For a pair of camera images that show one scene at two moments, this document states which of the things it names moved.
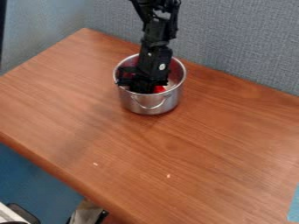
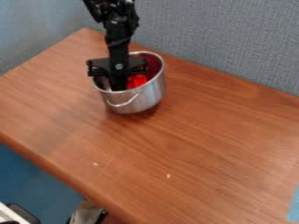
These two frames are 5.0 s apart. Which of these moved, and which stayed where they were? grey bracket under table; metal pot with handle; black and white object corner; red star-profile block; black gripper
Moved: red star-profile block; metal pot with handle; black gripper
Stayed: black and white object corner; grey bracket under table
